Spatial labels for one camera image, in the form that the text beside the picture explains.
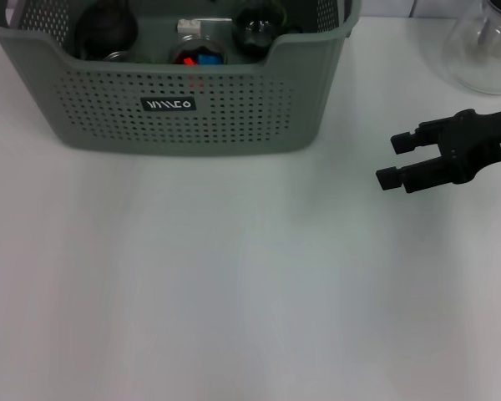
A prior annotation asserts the blue square toy plate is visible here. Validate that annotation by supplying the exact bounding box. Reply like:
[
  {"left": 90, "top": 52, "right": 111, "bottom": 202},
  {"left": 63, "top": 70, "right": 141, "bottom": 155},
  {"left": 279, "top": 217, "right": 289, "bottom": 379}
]
[{"left": 196, "top": 52, "right": 225, "bottom": 67}]

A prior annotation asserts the clear glass carafe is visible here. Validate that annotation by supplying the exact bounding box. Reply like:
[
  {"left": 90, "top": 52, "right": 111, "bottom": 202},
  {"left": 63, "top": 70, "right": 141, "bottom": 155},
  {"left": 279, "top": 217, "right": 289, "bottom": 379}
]
[{"left": 442, "top": 0, "right": 501, "bottom": 96}]

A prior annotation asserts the white toy brick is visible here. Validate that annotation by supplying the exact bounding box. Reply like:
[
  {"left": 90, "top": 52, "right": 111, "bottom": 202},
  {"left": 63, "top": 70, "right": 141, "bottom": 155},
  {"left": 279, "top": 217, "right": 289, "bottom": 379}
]
[{"left": 176, "top": 18, "right": 203, "bottom": 34}]

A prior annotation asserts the grey-green perforated storage bin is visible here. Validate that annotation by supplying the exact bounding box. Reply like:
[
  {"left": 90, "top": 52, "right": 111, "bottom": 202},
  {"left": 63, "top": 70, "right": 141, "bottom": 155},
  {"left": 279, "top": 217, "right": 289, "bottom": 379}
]
[{"left": 0, "top": 0, "right": 362, "bottom": 158}]

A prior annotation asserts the black round teapot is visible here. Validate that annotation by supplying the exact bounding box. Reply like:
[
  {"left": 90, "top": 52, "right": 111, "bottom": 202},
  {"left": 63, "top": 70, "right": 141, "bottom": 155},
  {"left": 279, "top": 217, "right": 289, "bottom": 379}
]
[{"left": 73, "top": 0, "right": 139, "bottom": 59}]

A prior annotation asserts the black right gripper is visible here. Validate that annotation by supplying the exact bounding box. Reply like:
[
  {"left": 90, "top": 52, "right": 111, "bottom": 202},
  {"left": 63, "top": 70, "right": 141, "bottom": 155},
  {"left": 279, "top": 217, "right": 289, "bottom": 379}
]
[{"left": 375, "top": 107, "right": 501, "bottom": 195}]

